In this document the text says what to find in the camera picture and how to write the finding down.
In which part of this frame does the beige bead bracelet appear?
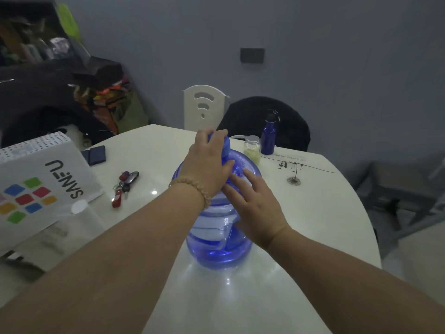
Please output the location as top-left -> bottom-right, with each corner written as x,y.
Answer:
168,176 -> 211,210

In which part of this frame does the person's left forearm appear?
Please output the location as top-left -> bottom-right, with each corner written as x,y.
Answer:
0,186 -> 209,334

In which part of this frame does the key bunch with red fob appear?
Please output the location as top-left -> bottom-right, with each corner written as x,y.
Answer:
111,171 -> 140,209

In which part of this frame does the person's right forearm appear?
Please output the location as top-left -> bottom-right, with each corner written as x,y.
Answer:
266,227 -> 445,334

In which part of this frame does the small glass jar silver lid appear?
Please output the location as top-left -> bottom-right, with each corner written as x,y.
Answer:
243,135 -> 261,165

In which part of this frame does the chair with black cover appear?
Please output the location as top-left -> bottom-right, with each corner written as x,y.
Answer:
216,96 -> 311,152

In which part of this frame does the person's right hand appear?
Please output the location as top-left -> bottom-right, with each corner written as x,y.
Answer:
222,168 -> 291,251

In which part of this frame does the dark blue wallet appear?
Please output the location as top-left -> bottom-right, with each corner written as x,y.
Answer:
82,145 -> 106,167

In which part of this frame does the white bag with coloured squares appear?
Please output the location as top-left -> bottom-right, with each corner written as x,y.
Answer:
0,132 -> 105,252

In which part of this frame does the green fly swatter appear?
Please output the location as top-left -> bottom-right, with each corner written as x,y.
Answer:
57,3 -> 84,45

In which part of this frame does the black cloth pile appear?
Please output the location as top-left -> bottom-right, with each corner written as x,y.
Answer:
0,57 -> 124,148

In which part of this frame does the blue metal drinking bottle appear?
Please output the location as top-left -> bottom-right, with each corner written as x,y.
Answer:
261,110 -> 280,155

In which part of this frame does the white wooden chair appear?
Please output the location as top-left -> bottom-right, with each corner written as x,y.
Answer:
183,85 -> 231,132

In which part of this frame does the blue jug cap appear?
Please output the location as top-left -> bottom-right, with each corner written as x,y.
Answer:
208,133 -> 232,164

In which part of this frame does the large blue water jug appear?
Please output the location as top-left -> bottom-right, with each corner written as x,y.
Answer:
172,149 -> 263,270

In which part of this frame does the person's left hand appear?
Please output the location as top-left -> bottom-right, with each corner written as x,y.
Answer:
169,129 -> 236,203

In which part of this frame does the grey stool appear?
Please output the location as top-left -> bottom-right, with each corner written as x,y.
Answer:
355,161 -> 445,258

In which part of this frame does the cluttered dark shelf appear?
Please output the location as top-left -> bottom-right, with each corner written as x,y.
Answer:
0,0 -> 91,66

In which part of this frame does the orange patterned bag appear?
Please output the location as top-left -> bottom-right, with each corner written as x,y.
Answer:
73,78 -> 150,136

